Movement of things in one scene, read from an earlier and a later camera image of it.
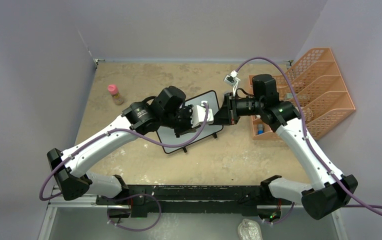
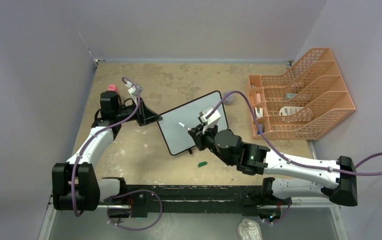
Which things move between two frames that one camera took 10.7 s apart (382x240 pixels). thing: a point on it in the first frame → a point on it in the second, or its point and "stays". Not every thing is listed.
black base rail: x=144 y=201 stays
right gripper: x=229 y=113 → x=199 y=137
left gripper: x=188 y=110 → x=144 y=116
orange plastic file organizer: x=321 y=95 stays
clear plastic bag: x=249 y=229 stays
